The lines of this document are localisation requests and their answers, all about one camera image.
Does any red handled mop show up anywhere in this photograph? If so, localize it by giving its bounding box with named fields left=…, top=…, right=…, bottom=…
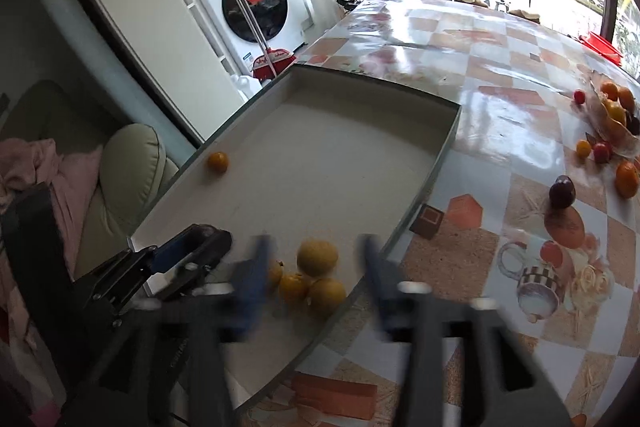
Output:
left=216, top=0, right=297, bottom=82

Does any green shallow cardboard box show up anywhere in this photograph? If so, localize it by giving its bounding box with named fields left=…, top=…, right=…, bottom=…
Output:
left=129, top=63, right=462, bottom=413

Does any red plastic basket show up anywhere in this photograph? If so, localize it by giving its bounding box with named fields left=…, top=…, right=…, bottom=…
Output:
left=579, top=32, right=623, bottom=68

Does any large orange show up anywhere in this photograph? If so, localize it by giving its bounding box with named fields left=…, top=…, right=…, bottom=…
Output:
left=614, top=160, right=640, bottom=198

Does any yellow orange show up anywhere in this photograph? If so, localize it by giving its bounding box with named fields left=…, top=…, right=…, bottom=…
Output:
left=278, top=273, right=311, bottom=305

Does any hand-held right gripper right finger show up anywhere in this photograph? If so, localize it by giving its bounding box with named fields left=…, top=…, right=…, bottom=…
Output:
left=360, top=234, right=571, bottom=427

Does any white tall cabinet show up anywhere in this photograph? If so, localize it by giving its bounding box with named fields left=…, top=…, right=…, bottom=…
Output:
left=57, top=0, right=251, bottom=142

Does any pink cloth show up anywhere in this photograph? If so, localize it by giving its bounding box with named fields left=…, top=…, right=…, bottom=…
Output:
left=0, top=138, right=103, bottom=258

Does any yellow-green round pear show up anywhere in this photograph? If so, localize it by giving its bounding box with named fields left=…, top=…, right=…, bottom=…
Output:
left=296, top=239, right=340, bottom=278
left=307, top=278, right=347, bottom=316

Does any clear glass bowl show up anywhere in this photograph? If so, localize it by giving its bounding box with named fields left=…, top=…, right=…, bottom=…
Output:
left=575, top=66, right=640, bottom=158

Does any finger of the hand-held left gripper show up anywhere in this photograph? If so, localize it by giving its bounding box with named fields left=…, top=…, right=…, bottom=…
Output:
left=150, top=258, right=222, bottom=302
left=92, top=223, right=233, bottom=303

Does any cream leather sofa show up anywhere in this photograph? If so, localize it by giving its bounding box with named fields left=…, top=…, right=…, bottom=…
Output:
left=0, top=79, right=181, bottom=278

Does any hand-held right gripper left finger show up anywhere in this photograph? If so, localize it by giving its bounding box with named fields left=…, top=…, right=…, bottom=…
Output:
left=107, top=234, right=273, bottom=427

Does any checkered plastic tablecloth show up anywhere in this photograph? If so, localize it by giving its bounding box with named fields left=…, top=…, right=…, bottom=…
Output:
left=235, top=0, right=640, bottom=427

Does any white washing machine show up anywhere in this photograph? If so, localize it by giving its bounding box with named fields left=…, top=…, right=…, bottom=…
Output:
left=182, top=0, right=313, bottom=72

